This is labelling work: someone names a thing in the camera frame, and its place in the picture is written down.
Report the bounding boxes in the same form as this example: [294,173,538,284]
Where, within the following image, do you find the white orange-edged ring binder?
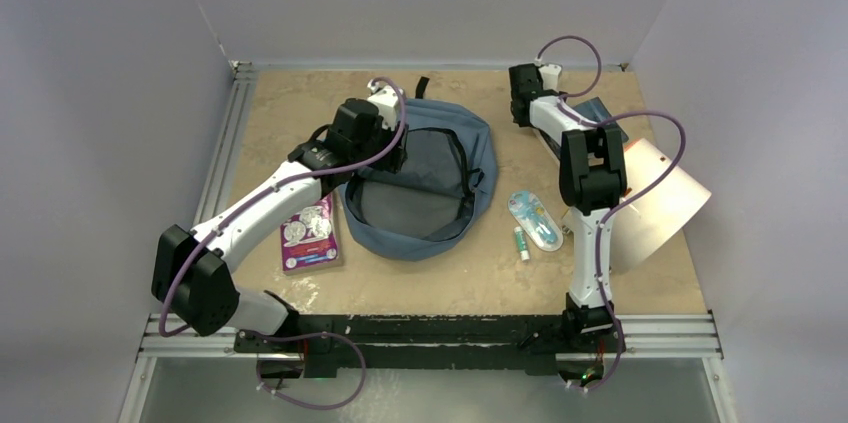
[561,137,713,274]

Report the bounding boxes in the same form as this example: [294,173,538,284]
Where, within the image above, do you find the dark blue paperback book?
[530,96,612,162]

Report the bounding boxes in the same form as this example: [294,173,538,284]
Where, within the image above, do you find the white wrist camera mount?
[366,79,405,122]
[534,58,563,92]

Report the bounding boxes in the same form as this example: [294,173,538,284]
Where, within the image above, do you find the green white glue stick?
[513,226,531,263]

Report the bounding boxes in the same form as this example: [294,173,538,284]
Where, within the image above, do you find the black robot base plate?
[235,314,624,380]

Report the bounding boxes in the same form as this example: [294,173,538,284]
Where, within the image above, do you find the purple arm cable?
[156,77,408,412]
[536,35,688,395]

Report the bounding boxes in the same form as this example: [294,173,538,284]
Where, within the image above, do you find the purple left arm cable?
[156,77,408,412]

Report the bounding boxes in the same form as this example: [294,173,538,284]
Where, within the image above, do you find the aluminium frame rails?
[119,60,738,423]

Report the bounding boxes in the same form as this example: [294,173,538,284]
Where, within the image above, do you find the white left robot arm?
[151,88,407,352]

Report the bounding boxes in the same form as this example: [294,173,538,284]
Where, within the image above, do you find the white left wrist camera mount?
[366,79,405,122]

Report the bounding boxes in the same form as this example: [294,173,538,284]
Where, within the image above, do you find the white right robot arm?
[508,63,627,350]

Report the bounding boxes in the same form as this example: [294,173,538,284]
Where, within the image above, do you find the blue fabric backpack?
[338,77,498,261]

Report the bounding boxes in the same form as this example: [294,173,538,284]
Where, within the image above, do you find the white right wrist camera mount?
[534,58,563,92]

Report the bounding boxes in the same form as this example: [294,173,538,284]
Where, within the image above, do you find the light blue scissors blister pack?
[508,190,564,252]

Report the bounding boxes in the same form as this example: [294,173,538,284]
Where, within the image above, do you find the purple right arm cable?
[536,35,688,395]

